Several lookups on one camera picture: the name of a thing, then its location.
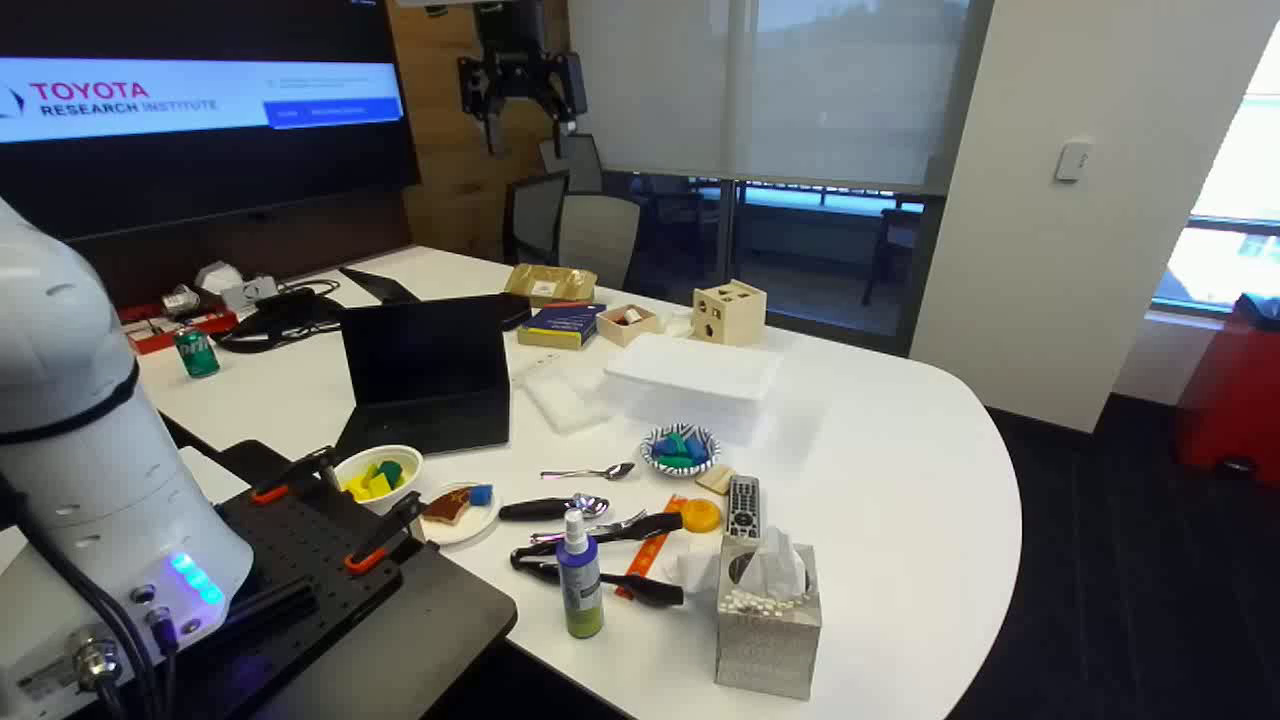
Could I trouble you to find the white bowl with yellow inside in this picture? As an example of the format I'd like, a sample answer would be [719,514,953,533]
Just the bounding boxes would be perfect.
[329,440,428,516]

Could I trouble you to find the small blue bowl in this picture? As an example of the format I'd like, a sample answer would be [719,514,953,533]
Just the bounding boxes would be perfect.
[642,424,719,480]

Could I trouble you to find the green can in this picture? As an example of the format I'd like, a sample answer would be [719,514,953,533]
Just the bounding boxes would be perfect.
[176,329,224,381]

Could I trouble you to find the orange disc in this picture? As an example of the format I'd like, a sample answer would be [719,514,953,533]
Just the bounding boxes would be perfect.
[659,491,729,535]

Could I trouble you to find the spray bottle with blue cap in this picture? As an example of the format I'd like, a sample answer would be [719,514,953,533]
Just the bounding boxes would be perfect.
[551,508,609,645]

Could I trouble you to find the red bin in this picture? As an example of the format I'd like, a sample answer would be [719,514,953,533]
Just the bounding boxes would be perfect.
[1174,293,1280,491]

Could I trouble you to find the wall television screen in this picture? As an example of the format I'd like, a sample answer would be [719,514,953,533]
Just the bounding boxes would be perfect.
[0,0,425,244]

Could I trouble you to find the blue book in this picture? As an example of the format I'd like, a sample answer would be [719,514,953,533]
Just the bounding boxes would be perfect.
[514,306,603,351]

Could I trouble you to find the small wooden box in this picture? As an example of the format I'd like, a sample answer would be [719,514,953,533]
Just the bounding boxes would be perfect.
[597,301,667,347]

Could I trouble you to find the grey remote control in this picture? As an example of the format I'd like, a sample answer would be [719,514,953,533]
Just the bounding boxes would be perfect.
[719,474,765,548]

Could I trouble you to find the black laptop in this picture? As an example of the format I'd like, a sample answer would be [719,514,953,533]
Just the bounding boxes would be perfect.
[331,293,538,462]

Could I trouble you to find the brown toy block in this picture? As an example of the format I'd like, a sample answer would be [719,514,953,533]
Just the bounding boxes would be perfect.
[425,490,471,527]

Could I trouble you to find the silver tissue box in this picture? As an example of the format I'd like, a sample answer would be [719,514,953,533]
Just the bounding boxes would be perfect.
[712,573,825,704]

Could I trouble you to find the white paper napkin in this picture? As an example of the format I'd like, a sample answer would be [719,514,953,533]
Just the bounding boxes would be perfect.
[737,523,811,601]

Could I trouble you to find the dark mesh office chair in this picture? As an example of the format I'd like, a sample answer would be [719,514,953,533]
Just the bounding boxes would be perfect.
[501,171,571,263]

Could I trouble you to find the metal spoon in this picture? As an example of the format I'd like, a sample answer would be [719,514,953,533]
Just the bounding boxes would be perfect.
[538,462,642,484]

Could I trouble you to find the black orange clamp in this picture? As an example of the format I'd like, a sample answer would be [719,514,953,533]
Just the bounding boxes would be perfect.
[250,445,339,514]
[510,542,690,613]
[339,491,425,580]

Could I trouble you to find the small white plate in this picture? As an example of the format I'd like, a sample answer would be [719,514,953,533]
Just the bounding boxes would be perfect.
[416,480,504,548]

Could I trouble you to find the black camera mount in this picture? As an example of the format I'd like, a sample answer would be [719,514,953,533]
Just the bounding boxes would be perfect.
[456,0,594,155]

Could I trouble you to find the grey office chair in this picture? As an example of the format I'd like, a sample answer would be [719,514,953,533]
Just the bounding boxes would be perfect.
[551,194,643,293]

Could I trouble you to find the brown cardboard package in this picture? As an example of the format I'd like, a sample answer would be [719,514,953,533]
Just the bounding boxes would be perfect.
[501,262,599,309]

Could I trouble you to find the black cable pile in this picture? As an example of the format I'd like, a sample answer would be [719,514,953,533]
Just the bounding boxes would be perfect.
[218,285,348,356]

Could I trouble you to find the white light switch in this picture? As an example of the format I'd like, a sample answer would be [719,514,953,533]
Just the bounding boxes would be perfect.
[1054,135,1095,188]

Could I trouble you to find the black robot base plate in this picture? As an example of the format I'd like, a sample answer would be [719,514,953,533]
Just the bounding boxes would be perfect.
[173,437,521,720]

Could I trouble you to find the white crumpled item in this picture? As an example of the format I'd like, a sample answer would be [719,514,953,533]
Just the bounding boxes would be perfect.
[156,262,286,319]

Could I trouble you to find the black orange scissors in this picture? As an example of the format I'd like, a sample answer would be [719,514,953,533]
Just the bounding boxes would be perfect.
[532,508,690,597]

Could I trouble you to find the black marker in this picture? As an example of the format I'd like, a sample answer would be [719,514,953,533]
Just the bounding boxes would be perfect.
[498,491,612,527]

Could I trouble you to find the white plastic bin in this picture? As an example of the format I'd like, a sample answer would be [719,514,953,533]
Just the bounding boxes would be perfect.
[599,331,779,445]

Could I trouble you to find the wooden shape sorter cube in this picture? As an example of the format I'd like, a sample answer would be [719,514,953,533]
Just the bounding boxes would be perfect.
[690,276,772,347]

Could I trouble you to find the red flat item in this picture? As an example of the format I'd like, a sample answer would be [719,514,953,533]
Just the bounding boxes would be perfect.
[117,306,244,356]

